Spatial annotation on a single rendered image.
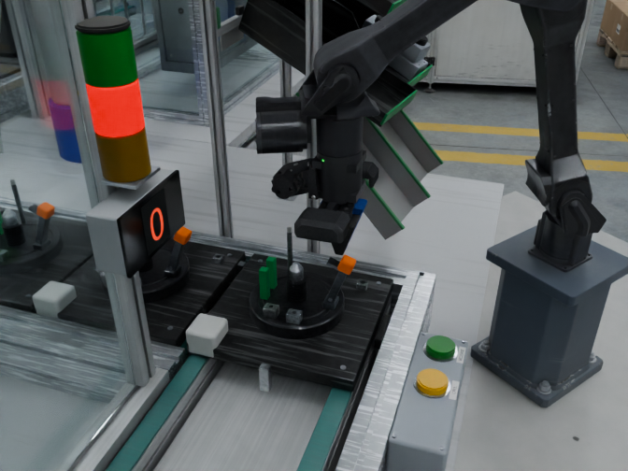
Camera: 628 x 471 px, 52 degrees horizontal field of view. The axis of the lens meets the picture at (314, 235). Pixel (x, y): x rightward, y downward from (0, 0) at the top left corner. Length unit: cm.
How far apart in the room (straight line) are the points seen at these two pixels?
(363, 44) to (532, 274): 39
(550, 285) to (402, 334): 22
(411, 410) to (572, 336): 27
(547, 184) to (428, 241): 52
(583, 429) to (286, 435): 42
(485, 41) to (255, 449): 425
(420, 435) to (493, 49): 423
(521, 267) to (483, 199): 62
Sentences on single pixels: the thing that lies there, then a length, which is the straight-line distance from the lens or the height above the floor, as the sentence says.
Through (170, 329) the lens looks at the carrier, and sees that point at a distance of 94.
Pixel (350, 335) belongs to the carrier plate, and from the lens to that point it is 91.
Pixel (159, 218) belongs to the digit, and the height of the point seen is 121.
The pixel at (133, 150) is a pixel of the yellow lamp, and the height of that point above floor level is 129.
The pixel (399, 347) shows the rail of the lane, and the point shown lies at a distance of 93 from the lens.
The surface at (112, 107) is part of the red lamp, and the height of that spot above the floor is 134.
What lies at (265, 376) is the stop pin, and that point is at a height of 95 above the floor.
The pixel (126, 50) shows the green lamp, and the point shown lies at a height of 139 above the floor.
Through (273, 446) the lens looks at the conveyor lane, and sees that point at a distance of 85.
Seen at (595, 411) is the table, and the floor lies 86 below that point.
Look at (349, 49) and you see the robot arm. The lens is 74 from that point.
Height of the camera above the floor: 156
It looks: 31 degrees down
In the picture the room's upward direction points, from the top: straight up
